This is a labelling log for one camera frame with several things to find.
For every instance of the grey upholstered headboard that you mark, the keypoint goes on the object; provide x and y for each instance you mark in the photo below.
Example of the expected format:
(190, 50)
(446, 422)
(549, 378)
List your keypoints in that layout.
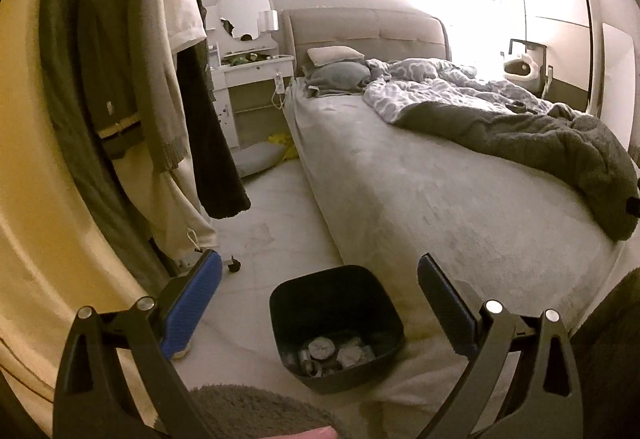
(360, 31)

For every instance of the white cat bed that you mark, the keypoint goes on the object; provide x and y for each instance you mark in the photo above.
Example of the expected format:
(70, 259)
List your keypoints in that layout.
(520, 66)

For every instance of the black trash bin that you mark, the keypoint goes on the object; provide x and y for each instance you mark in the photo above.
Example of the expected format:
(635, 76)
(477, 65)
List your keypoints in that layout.
(325, 299)

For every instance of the white dressing table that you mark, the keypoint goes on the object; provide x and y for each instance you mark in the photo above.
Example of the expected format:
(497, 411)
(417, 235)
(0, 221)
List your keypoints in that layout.
(250, 74)

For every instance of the beige knit sweater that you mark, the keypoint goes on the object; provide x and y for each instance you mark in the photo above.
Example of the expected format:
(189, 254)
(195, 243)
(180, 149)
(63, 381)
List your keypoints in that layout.
(160, 94)

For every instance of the white wheeled clothes rack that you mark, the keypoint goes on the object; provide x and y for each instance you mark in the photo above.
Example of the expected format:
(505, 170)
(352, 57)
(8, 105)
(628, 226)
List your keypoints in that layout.
(231, 264)

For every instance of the grey pillow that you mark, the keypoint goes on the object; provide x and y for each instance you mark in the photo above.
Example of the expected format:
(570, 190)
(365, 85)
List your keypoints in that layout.
(335, 76)

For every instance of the oval mirror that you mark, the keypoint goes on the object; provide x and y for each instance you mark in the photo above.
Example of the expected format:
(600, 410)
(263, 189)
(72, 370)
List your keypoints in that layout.
(245, 4)

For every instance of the mirrored wardrobe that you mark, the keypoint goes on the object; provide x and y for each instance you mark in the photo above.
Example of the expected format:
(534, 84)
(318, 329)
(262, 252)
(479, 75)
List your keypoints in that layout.
(550, 24)

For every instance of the grey bed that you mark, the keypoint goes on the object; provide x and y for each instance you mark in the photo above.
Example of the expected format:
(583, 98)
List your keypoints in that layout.
(425, 199)

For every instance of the white table lamp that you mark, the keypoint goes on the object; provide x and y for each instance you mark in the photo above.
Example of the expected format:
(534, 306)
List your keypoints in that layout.
(267, 21)

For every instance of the beige pillow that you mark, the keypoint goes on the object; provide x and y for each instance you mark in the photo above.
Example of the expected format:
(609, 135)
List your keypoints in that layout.
(335, 55)

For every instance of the person's grey fleece clothing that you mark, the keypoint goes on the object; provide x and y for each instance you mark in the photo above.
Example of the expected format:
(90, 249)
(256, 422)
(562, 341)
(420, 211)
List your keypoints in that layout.
(610, 354)
(260, 411)

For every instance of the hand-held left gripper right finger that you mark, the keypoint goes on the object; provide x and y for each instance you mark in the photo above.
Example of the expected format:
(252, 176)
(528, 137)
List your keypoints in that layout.
(445, 301)

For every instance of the green packet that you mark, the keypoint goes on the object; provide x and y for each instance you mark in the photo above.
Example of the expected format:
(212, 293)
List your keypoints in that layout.
(240, 60)

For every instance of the person's left hand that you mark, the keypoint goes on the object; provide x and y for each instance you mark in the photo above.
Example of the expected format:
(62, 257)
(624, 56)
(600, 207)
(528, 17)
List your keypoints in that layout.
(320, 434)

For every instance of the yellow plastic bag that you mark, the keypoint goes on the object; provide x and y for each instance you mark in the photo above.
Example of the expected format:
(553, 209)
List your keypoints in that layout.
(280, 144)

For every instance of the large white paper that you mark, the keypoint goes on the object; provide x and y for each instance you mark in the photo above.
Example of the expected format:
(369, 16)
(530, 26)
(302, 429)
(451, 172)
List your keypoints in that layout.
(350, 356)

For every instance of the grey white patterned duvet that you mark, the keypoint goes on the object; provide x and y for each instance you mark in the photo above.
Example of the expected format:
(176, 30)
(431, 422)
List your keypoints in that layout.
(430, 86)

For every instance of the white door panel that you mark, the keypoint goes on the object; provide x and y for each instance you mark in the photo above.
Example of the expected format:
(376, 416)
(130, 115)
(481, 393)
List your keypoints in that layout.
(612, 74)

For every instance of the black fleece garment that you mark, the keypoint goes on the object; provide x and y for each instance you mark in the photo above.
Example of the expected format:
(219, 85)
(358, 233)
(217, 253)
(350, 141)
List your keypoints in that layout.
(210, 144)

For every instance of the dark grey fleece blanket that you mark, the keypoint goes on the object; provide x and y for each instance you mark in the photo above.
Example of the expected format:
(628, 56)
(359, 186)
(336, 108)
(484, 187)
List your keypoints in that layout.
(525, 139)

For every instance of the grey cushioned stool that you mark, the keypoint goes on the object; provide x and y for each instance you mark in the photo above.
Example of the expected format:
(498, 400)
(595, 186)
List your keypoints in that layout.
(257, 159)

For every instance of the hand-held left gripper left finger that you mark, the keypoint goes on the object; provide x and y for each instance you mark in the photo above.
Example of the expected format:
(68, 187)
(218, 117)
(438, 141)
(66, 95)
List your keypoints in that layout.
(197, 299)

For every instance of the beige tape roll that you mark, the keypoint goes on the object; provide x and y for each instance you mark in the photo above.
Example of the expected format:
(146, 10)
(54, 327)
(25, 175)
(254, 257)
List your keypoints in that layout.
(321, 349)

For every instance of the olive green jacket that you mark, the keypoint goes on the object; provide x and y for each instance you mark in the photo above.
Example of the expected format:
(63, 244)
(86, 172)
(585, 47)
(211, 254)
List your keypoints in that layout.
(90, 69)

